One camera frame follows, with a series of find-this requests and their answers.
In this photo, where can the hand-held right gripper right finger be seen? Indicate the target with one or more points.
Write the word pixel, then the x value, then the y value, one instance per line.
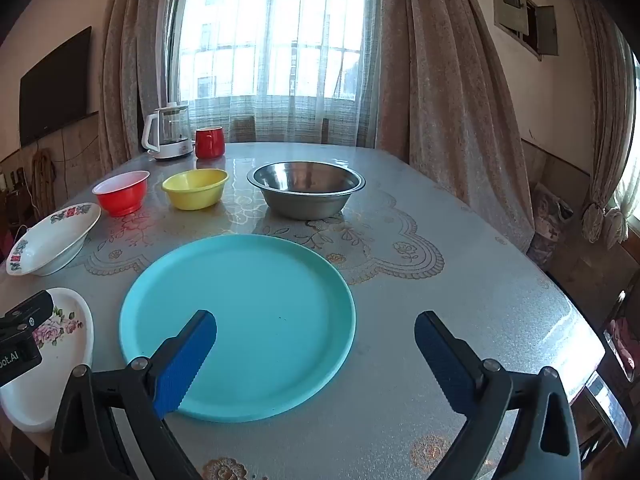
pixel 445 360

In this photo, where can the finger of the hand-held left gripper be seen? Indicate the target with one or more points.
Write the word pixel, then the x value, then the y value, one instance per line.
pixel 30 310

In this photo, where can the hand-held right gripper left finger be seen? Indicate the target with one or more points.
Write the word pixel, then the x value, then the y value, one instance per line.
pixel 186 360

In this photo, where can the white plate with pink flowers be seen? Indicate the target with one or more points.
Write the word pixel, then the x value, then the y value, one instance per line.
pixel 65 345

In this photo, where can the teal round plate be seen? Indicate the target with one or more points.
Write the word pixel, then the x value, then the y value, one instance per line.
pixel 260 300

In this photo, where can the red plastic bowl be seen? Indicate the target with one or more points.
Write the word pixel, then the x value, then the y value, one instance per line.
pixel 122 200

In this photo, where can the yellow plastic bowl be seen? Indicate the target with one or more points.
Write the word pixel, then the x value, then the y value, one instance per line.
pixel 192 195

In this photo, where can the stainless steel bowl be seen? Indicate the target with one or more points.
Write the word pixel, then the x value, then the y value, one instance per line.
pixel 305 202

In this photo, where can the printed cushion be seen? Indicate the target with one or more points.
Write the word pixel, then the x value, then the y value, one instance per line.
pixel 550 220

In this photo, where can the red mug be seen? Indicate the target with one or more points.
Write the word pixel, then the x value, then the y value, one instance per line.
pixel 209 144

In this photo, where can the white glass electric kettle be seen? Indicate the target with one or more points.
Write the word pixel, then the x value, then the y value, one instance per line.
pixel 172 132

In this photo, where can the wooden chair back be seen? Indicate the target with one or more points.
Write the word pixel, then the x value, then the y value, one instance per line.
pixel 326 131
pixel 244 130

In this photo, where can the beige patterned curtain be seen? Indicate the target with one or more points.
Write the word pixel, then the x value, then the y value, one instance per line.
pixel 130 60
pixel 450 110

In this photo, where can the tied beige side curtain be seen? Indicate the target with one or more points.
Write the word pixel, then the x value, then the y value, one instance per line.
pixel 605 160

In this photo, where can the white sheer curtain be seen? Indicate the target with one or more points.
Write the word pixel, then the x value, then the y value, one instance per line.
pixel 280 110

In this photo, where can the window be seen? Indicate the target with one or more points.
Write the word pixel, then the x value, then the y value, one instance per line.
pixel 280 25

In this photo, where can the black wall television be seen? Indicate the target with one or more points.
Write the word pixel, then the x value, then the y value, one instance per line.
pixel 55 90

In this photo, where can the grey wall meter box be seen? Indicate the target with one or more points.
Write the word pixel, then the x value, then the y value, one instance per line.
pixel 520 10

